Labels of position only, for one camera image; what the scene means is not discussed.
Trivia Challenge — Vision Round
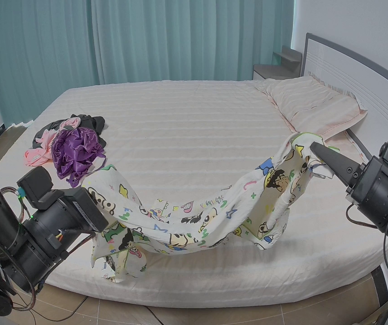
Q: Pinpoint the blue-green curtain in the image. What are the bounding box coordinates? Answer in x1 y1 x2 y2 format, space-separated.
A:
0 0 100 128
90 0 294 84

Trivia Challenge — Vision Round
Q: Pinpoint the pink garment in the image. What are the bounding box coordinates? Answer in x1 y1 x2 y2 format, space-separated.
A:
24 118 81 167

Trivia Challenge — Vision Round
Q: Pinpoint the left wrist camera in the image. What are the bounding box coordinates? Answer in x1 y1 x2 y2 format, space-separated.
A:
16 165 54 211

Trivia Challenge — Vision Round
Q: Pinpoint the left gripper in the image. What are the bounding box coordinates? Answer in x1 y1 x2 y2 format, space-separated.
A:
23 186 110 260

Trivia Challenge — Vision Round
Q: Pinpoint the purple satin garment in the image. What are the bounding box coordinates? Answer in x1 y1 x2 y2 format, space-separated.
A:
51 127 108 188

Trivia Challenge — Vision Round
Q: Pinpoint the dark grey garment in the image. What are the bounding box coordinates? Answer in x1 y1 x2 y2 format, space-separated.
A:
33 114 107 150

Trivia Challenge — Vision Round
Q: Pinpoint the cream pillow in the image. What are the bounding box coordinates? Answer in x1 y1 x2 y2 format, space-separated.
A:
255 75 368 138

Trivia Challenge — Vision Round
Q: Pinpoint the grey bedside table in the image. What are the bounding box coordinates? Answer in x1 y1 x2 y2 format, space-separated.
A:
252 45 303 80

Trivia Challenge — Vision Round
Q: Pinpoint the bed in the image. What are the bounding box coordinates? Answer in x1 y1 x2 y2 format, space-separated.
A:
0 32 388 312

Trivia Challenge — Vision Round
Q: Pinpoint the white printed pyjama top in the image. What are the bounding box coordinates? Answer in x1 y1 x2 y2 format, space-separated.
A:
81 131 338 284

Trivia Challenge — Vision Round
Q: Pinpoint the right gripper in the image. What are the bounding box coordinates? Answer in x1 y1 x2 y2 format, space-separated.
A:
310 142 388 233

